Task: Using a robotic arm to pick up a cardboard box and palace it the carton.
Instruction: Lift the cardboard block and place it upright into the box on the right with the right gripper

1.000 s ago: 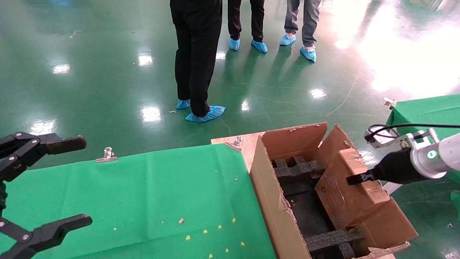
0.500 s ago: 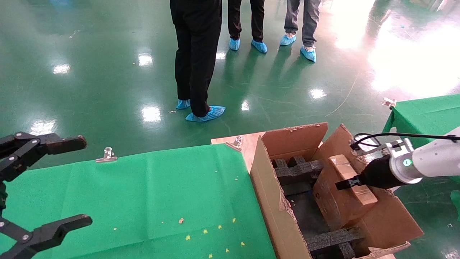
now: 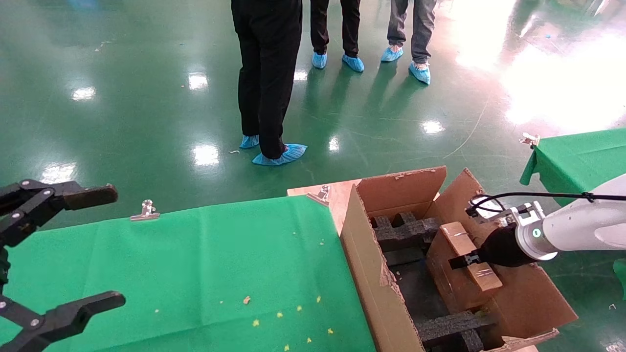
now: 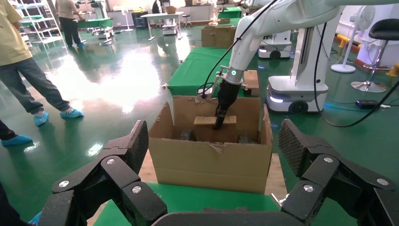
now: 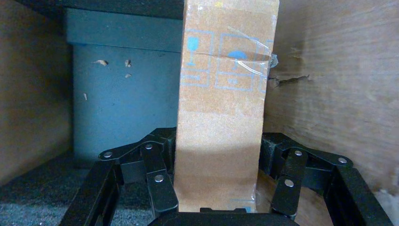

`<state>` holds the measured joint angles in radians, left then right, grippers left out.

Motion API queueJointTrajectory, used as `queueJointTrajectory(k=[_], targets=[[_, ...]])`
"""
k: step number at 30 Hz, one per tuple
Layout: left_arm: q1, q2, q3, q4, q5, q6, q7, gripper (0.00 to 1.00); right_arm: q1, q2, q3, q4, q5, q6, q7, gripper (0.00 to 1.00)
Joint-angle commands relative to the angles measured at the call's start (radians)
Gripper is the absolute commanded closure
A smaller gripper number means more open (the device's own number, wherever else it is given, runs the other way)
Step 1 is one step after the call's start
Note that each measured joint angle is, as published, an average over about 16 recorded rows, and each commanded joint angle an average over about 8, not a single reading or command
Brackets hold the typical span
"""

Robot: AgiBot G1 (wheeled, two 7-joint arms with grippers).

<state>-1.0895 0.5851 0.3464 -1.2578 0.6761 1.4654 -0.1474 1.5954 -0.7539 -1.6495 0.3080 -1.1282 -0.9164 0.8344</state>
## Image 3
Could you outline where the black foam insert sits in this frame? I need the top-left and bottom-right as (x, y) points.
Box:
(370, 211), (441, 252)
(416, 310), (497, 352)

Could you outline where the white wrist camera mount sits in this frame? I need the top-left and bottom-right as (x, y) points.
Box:
(467, 199), (547, 228)

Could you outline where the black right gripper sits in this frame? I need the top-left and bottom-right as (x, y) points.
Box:
(449, 224), (534, 270)

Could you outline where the person in grey trousers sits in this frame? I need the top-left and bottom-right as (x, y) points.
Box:
(386, 0), (437, 64)

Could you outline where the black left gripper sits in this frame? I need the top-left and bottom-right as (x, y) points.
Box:
(0, 179), (126, 352)

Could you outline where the person in black trousers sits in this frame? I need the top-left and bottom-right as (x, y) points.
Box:
(309, 0), (362, 57)
(231, 0), (305, 159)

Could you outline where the large open cardboard carton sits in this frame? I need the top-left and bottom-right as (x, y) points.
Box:
(340, 166), (579, 352)

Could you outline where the green table cloth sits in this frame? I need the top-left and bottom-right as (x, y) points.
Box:
(519, 128), (626, 206)
(0, 195), (377, 352)

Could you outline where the small brown cardboard box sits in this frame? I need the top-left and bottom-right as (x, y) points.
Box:
(425, 221), (504, 313)

